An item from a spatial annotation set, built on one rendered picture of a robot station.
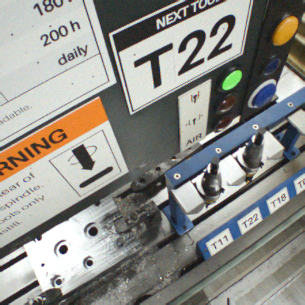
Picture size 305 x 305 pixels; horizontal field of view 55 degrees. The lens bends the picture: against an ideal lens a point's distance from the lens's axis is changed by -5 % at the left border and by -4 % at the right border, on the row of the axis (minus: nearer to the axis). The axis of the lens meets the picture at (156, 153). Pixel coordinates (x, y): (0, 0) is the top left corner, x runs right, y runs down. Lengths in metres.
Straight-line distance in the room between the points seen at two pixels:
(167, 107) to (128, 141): 0.04
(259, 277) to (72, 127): 0.99
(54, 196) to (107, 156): 0.05
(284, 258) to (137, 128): 0.99
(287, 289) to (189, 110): 0.97
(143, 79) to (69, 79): 0.05
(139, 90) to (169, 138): 0.08
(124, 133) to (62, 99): 0.07
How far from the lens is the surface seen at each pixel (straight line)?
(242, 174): 0.68
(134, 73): 0.19
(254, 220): 0.95
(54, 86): 0.17
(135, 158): 0.26
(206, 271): 0.93
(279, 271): 1.15
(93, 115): 0.19
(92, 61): 0.17
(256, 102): 0.31
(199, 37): 0.20
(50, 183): 0.23
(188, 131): 0.28
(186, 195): 0.65
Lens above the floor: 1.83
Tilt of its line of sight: 62 degrees down
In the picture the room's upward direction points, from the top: 11 degrees counter-clockwise
